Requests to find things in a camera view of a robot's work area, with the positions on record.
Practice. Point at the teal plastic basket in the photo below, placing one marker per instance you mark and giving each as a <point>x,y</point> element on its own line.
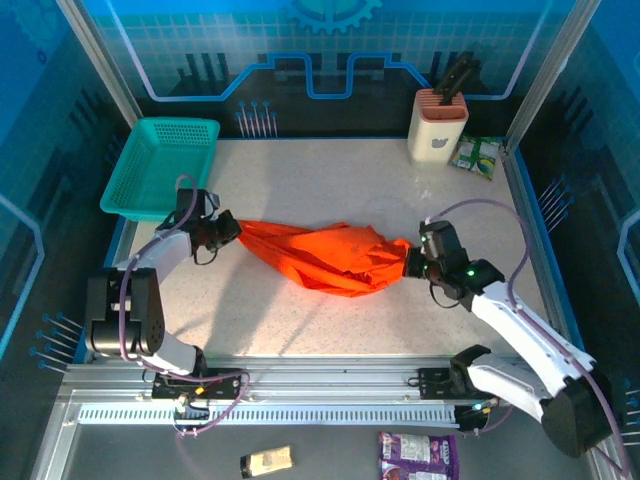
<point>155,165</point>

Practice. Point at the aluminium frame post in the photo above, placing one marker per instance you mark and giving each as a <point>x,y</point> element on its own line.
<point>95,55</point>
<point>557,55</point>

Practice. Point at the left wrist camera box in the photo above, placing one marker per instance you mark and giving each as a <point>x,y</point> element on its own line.
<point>212,200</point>

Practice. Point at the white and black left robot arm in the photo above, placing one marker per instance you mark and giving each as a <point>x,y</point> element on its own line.
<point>145,320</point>

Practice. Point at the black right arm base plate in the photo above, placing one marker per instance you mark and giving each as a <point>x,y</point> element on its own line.
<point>435,384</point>

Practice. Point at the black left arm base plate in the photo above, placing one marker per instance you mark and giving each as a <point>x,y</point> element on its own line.
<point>225,384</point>

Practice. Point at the orange t-shirt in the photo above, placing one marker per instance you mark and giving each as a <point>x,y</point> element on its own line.
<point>330,260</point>

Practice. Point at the purple snack packet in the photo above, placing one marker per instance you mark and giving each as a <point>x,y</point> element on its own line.
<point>417,457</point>

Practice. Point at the aluminium rail frame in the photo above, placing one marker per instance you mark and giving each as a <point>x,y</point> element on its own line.
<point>325,380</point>

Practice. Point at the cream knife block pink top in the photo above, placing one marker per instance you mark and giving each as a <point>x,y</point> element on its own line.
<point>430,145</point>

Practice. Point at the green snack packet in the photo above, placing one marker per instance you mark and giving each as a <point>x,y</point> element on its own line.
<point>475,157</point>

